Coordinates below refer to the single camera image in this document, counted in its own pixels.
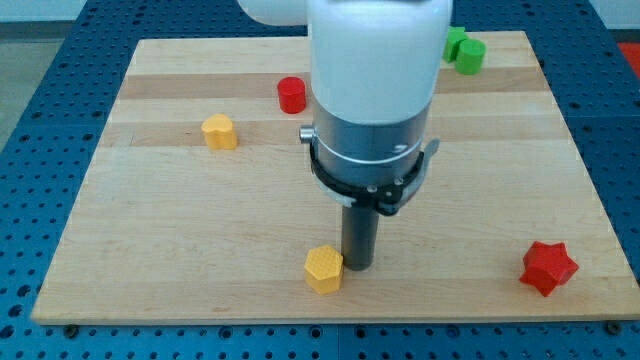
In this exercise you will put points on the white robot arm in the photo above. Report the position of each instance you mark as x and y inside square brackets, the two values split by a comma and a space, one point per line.
[373, 71]

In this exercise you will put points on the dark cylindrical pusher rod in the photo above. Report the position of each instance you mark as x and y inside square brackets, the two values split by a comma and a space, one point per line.
[358, 236]

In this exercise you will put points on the wooden board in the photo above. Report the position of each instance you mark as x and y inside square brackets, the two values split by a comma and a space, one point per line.
[166, 231]

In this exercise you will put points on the red star block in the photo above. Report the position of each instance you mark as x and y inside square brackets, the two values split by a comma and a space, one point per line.
[547, 266]

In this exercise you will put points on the red cylinder block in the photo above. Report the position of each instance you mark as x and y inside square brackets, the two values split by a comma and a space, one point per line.
[292, 95]

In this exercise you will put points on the green cylinder block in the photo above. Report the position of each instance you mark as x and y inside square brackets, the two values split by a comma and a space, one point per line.
[470, 56]

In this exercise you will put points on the yellow hexagon block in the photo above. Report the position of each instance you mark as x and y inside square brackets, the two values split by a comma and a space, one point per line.
[323, 269]

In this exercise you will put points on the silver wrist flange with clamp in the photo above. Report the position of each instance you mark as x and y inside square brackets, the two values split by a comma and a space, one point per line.
[374, 166]

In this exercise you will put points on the yellow heart block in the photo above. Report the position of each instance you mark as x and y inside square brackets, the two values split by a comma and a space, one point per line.
[219, 132]

